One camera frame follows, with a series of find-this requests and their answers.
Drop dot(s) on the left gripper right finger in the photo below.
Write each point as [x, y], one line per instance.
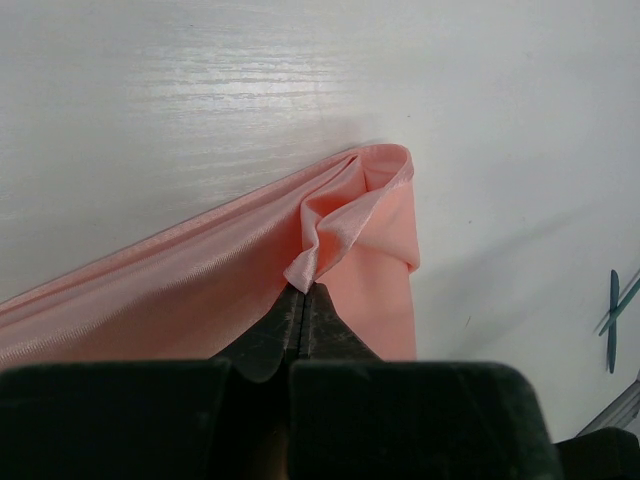
[354, 416]

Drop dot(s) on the aluminium front rail frame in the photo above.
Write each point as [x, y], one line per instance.
[621, 413]

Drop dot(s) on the pink satin napkin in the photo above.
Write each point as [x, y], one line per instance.
[347, 222]

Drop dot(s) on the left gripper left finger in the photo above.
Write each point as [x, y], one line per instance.
[220, 418]

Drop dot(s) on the teal plastic spoon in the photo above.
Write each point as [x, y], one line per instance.
[612, 325]

